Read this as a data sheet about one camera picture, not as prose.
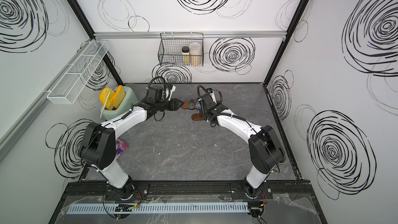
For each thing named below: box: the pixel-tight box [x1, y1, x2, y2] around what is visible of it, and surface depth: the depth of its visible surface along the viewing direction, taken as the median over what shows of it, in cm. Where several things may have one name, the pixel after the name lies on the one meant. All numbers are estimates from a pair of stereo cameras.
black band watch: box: [188, 99, 196, 110], surface depth 91 cm
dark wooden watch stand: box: [180, 101, 206, 121], surface depth 101 cm
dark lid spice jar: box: [181, 46, 190, 66], surface depth 88 cm
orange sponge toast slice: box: [110, 85, 126, 109], surface depth 86 cm
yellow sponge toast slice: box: [99, 87, 116, 110], surface depth 88 cm
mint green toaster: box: [100, 86, 140, 121], surface depth 89 cm
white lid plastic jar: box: [189, 42, 202, 67], surface depth 86 cm
